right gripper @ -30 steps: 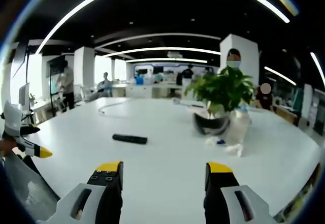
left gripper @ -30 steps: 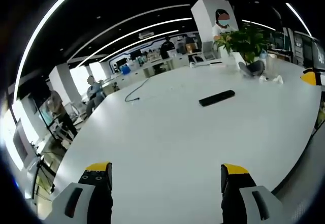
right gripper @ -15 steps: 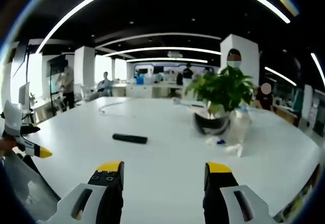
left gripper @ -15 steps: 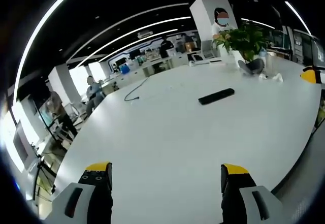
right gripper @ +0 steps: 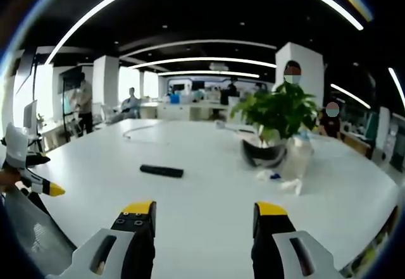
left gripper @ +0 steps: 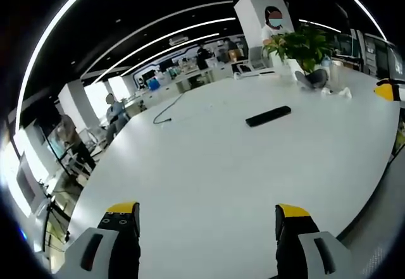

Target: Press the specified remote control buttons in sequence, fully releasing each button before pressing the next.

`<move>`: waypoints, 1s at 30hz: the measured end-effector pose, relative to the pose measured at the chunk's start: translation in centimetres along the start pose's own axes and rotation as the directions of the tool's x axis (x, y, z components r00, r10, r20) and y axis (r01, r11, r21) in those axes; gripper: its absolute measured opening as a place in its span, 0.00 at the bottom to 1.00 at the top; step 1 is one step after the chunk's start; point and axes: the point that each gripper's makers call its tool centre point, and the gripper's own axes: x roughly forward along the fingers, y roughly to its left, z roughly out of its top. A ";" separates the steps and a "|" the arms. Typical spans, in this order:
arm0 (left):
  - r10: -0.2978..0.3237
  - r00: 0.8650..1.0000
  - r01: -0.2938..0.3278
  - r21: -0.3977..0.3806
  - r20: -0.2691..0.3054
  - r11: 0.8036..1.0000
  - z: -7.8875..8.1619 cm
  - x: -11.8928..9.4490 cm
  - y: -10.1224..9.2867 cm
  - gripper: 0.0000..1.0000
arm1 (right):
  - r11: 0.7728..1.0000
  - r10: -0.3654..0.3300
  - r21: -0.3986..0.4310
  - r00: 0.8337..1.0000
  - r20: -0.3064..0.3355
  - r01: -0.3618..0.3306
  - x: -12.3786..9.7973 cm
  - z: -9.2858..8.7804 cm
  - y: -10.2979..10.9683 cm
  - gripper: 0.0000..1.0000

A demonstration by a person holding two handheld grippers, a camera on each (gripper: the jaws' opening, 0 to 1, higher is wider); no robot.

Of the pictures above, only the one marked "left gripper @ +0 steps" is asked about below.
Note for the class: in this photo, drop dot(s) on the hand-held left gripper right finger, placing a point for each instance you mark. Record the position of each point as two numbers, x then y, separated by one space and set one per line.
303 244

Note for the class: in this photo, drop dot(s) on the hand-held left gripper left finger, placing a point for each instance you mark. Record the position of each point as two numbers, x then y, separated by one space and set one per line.
107 241

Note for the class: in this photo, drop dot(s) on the black remote control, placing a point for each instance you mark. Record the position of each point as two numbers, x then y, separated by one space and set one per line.
268 115

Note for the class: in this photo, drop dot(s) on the crumpled white tissue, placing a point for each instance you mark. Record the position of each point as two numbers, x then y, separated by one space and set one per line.
338 92

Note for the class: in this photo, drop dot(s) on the water bottle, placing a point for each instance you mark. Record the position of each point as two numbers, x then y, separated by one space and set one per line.
326 61

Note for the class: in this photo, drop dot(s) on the dark grey cloth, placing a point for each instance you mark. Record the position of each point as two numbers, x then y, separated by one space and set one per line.
311 79

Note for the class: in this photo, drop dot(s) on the green potted plant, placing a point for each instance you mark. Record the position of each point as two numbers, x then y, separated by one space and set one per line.
300 46

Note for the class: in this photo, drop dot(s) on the white pillar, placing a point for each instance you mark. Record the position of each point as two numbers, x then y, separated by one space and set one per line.
264 29

